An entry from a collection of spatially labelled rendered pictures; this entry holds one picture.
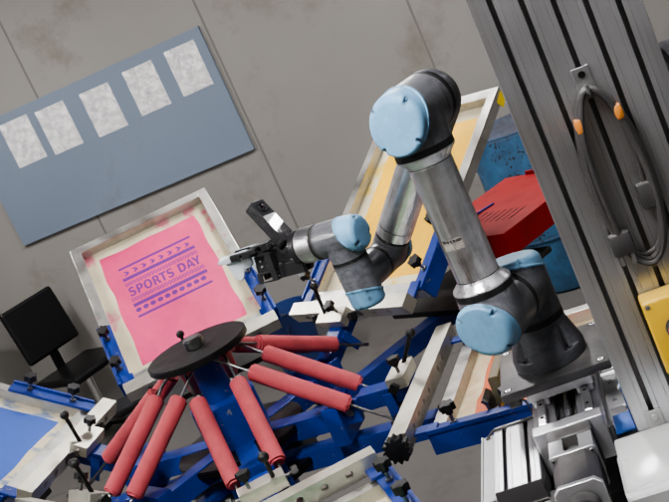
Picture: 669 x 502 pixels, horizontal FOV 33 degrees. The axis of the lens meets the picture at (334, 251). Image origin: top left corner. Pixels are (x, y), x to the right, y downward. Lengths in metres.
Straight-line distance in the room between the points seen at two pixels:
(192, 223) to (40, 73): 3.24
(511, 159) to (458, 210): 4.15
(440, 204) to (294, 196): 5.23
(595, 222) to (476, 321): 0.36
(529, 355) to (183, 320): 2.08
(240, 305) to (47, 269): 3.88
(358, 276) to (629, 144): 0.67
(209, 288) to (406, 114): 2.30
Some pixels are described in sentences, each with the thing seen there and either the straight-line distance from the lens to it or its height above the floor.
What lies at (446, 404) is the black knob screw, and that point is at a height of 1.06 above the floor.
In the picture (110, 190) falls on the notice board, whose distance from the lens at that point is 7.56.
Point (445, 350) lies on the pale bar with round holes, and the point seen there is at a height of 1.02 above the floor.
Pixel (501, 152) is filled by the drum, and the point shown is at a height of 0.87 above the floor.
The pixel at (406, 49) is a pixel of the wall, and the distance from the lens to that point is 7.05.
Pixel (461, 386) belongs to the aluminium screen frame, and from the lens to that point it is 3.17.
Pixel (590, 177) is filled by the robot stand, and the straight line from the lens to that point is 1.86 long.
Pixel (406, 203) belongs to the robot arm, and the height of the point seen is 1.66.
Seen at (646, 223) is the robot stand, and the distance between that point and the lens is 1.91.
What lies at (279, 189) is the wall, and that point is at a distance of 7.31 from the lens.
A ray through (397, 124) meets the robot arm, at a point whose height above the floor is 1.85.
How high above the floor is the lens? 2.15
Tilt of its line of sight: 13 degrees down
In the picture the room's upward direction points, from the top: 24 degrees counter-clockwise
